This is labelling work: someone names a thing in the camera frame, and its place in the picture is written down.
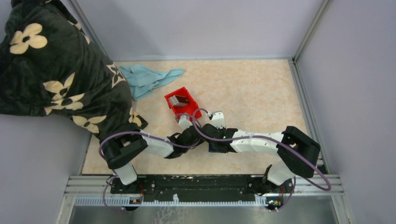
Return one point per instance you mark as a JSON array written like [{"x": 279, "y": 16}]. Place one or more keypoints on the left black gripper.
[{"x": 188, "y": 127}]

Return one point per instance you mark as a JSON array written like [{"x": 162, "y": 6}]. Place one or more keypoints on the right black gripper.
[{"x": 223, "y": 129}]

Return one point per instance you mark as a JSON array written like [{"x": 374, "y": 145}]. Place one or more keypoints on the navy leather card holder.
[{"x": 211, "y": 148}]

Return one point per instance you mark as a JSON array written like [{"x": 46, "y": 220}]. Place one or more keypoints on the red plastic bin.
[{"x": 189, "y": 109}]

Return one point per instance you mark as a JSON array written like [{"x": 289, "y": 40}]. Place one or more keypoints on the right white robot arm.
[{"x": 297, "y": 151}]

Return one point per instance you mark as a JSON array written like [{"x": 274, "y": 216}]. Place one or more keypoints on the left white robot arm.
[{"x": 120, "y": 148}]

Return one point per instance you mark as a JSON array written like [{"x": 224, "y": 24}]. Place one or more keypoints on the cards stack in bin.
[{"x": 179, "y": 101}]

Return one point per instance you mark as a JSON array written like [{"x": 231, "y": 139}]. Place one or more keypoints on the light blue cloth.
[{"x": 143, "y": 80}]

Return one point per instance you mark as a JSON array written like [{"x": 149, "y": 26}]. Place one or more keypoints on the black floral fleece blanket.
[{"x": 49, "y": 66}]

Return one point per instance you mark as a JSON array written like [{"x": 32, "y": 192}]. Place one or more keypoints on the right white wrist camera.
[{"x": 217, "y": 120}]

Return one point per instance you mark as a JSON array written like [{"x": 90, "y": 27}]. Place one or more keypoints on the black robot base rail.
[{"x": 204, "y": 190}]

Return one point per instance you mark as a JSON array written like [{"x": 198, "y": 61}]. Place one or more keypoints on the aluminium frame post left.
[{"x": 87, "y": 25}]

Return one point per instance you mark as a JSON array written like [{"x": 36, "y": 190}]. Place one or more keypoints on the aluminium frame post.
[
  {"x": 312, "y": 29},
  {"x": 87, "y": 25}
]

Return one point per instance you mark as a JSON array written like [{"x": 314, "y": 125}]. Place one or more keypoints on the aluminium frame post right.
[{"x": 312, "y": 29}]

